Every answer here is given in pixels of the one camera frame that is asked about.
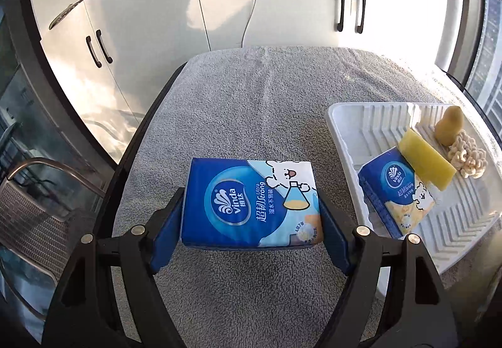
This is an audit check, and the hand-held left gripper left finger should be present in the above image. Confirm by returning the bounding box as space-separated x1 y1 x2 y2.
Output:
41 187 186 348

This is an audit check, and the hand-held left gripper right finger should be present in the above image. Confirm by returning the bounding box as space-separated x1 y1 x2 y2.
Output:
318 192 450 348

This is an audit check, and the blue tissue pack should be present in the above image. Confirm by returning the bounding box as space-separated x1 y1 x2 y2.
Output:
358 148 437 241
180 157 324 249

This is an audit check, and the white ribbed plastic tray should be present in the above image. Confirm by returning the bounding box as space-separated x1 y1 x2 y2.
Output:
326 101 502 276

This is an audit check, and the yellow rectangular sponge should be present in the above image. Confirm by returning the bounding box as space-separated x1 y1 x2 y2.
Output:
398 128 457 192

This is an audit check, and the white knotted chenille scrubber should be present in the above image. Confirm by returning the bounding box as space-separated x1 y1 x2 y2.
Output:
448 130 488 179

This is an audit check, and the tan gourd-shaped sponge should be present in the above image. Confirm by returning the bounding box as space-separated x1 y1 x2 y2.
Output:
433 105 466 147

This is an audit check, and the metal woven chair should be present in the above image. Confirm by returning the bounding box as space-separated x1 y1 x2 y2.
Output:
0 158 114 319

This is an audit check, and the grey terry towel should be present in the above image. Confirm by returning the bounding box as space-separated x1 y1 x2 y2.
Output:
112 45 467 348

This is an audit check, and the white base cabinet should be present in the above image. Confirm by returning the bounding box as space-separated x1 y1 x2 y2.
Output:
27 0 450 161

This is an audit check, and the thin grey board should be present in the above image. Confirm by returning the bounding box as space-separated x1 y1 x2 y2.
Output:
49 0 85 29

